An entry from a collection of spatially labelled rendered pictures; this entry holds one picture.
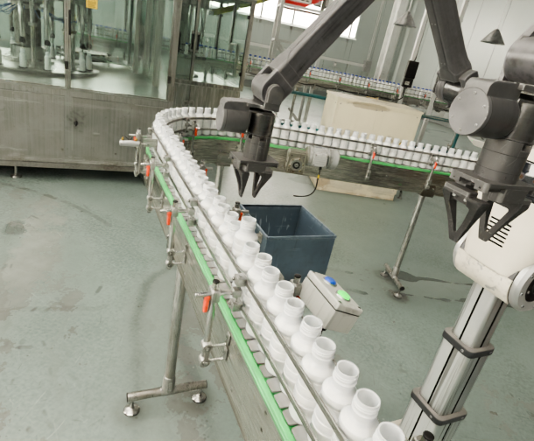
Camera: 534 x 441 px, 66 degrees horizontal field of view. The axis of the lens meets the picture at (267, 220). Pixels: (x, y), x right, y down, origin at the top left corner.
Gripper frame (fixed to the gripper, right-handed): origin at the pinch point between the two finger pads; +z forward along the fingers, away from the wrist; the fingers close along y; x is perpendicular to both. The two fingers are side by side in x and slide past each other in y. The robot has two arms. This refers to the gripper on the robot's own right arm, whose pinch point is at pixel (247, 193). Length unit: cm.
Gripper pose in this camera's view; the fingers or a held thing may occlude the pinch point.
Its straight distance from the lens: 99.2
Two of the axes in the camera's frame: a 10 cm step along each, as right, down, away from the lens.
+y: -9.0, -0.1, -4.3
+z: -2.0, 9.0, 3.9
